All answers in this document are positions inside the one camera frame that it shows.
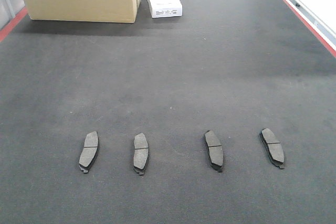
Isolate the grey brake pad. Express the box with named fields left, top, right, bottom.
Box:
left=260, top=128, right=285, bottom=169
left=204, top=130, right=224, bottom=173
left=133, top=133, right=149, bottom=176
left=79, top=131, right=100, bottom=173

